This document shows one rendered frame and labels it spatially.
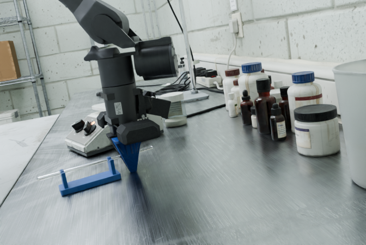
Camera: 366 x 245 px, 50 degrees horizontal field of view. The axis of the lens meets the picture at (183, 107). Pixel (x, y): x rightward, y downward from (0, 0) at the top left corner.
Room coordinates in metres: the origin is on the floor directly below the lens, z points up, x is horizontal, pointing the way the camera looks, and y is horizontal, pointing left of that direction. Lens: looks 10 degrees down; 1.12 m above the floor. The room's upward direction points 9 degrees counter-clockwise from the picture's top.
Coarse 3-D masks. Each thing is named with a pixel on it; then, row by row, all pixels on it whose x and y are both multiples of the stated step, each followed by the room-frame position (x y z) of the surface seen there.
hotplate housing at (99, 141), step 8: (96, 112) 0.94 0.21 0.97; (152, 120) 0.89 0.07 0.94; (160, 120) 0.90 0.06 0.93; (104, 128) 0.82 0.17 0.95; (160, 128) 0.90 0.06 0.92; (96, 136) 0.81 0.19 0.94; (104, 136) 0.82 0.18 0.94; (72, 144) 0.85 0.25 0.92; (80, 144) 0.82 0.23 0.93; (88, 144) 0.80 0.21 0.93; (96, 144) 0.81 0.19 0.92; (104, 144) 0.82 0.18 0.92; (80, 152) 0.83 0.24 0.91; (88, 152) 0.80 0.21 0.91; (96, 152) 0.81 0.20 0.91
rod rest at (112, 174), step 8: (112, 160) 0.63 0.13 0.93; (112, 168) 0.63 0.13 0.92; (64, 176) 0.60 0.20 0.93; (88, 176) 0.64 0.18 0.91; (96, 176) 0.64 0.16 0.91; (104, 176) 0.63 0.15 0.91; (112, 176) 0.63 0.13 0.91; (120, 176) 0.63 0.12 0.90; (64, 184) 0.60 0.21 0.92; (72, 184) 0.62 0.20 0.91; (80, 184) 0.61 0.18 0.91; (88, 184) 0.61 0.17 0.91; (96, 184) 0.62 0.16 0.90; (64, 192) 0.60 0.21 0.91; (72, 192) 0.60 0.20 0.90
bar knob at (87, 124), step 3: (87, 123) 0.84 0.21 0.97; (84, 126) 0.83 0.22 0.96; (87, 126) 0.83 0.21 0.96; (90, 126) 0.84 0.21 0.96; (93, 126) 0.84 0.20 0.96; (84, 129) 0.82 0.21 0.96; (87, 129) 0.82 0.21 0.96; (90, 129) 0.84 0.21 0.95; (93, 129) 0.83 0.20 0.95; (84, 132) 0.84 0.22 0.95; (87, 132) 0.82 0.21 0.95; (90, 132) 0.83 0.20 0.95; (84, 135) 0.84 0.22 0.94; (87, 135) 0.83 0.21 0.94
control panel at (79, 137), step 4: (88, 116) 0.93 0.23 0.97; (84, 120) 0.91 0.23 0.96; (88, 120) 0.90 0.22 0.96; (92, 120) 0.89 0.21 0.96; (96, 120) 0.87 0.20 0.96; (92, 124) 0.86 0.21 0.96; (96, 124) 0.85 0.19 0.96; (96, 128) 0.83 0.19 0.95; (72, 132) 0.89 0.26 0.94; (80, 132) 0.87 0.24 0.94; (92, 132) 0.83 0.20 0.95; (68, 136) 0.89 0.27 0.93; (72, 136) 0.87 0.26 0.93; (76, 136) 0.86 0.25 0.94; (80, 136) 0.85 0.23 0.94; (84, 136) 0.83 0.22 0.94; (88, 136) 0.82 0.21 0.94; (76, 140) 0.84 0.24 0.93; (80, 140) 0.83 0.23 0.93; (84, 140) 0.81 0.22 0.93
